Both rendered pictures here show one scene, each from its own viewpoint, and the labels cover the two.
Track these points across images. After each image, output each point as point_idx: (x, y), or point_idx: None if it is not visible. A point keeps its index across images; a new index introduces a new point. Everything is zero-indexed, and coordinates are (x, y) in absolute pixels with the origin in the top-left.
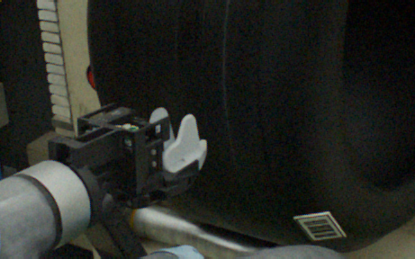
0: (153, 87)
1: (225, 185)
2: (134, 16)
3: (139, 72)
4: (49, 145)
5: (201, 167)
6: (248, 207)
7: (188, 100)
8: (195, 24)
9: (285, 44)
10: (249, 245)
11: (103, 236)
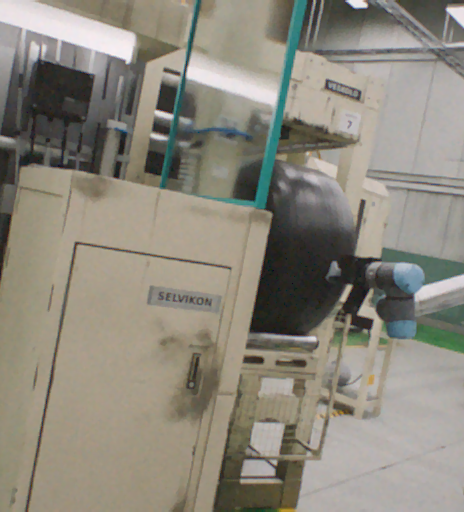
0: (317, 257)
1: (324, 295)
2: (314, 232)
3: (313, 252)
4: (371, 258)
5: (320, 288)
6: (325, 304)
7: (329, 261)
8: (335, 235)
9: (354, 244)
10: (278, 334)
11: (363, 295)
